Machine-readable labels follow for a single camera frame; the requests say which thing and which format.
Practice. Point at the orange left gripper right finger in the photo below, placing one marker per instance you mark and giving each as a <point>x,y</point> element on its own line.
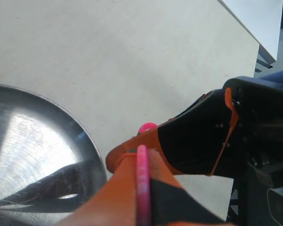
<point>171,205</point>

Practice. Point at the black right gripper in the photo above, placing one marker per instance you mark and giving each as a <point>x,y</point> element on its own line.
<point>238,125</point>

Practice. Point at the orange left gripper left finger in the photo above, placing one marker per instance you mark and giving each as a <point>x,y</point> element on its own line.
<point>116,204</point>

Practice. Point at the pink flexible stick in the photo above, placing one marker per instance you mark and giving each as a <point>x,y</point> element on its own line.
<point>143,187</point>

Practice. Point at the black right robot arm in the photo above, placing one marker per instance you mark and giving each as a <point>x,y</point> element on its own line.
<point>222,133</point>

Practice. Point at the round metal plate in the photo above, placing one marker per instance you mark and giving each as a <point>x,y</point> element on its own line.
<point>49,165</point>

